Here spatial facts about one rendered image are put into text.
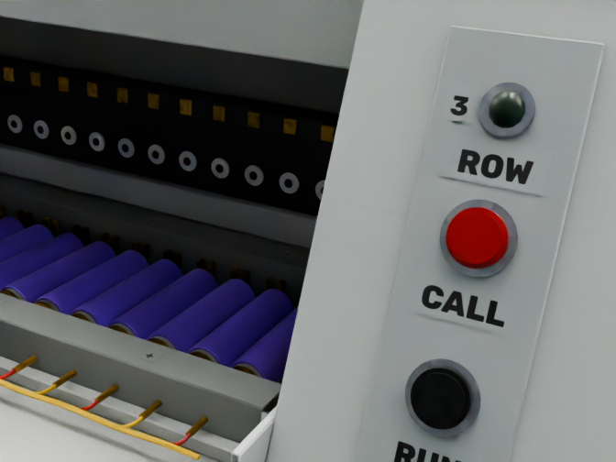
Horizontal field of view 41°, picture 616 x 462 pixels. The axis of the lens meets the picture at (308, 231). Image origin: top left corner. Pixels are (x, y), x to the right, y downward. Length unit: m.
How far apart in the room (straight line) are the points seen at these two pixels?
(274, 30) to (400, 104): 0.05
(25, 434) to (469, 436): 0.18
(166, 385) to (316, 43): 0.14
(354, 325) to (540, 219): 0.06
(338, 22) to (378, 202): 0.06
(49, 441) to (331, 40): 0.18
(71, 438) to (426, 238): 0.16
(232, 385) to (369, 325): 0.09
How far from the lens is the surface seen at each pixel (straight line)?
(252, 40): 0.27
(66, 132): 0.50
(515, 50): 0.23
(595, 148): 0.22
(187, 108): 0.44
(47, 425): 0.34
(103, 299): 0.38
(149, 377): 0.32
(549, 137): 0.22
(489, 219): 0.22
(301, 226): 0.42
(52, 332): 0.35
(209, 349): 0.34
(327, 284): 0.24
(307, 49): 0.26
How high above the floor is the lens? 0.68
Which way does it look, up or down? 3 degrees down
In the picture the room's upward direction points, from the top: 12 degrees clockwise
